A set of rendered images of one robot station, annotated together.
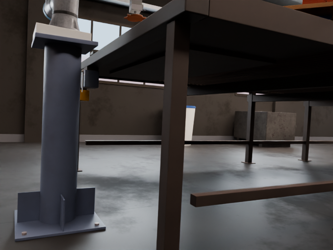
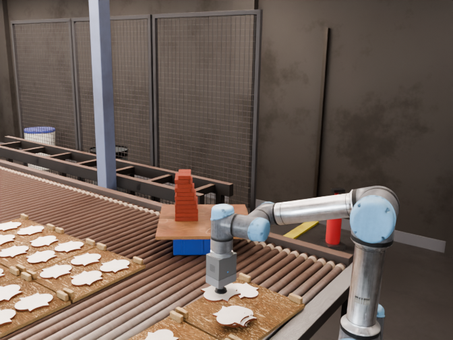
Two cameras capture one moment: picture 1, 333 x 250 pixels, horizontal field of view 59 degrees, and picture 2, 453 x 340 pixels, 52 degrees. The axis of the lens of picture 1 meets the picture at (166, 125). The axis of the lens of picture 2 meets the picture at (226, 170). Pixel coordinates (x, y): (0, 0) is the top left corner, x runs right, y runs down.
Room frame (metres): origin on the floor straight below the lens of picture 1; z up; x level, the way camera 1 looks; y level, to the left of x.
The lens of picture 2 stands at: (2.50, 1.50, 1.92)
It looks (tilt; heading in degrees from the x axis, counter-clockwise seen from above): 14 degrees down; 242
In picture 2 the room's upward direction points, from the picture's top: 1 degrees clockwise
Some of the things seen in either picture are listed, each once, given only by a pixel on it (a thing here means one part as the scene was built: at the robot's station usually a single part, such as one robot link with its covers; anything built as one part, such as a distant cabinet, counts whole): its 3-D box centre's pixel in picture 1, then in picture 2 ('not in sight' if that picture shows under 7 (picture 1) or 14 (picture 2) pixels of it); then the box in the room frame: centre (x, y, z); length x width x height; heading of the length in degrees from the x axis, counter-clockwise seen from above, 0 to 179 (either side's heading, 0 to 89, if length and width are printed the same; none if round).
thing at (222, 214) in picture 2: not in sight; (223, 222); (1.84, 0.23, 1.38); 0.09 x 0.08 x 0.11; 127
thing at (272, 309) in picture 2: not in sight; (240, 309); (1.67, 0.07, 0.93); 0.41 x 0.35 x 0.02; 22
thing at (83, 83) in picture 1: (88, 80); not in sight; (2.16, 0.58, 0.77); 0.14 x 0.11 x 0.18; 27
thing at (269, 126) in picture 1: (263, 128); not in sight; (6.09, -1.99, 0.34); 1.01 x 0.80 x 0.67; 28
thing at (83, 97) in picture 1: (83, 85); not in sight; (2.31, 0.66, 0.74); 0.09 x 0.08 x 0.24; 27
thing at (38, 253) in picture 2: not in sight; (42, 249); (2.31, -0.85, 0.94); 0.41 x 0.35 x 0.04; 27
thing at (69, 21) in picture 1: (64, 25); not in sight; (1.45, 0.51, 0.96); 0.15 x 0.15 x 0.10
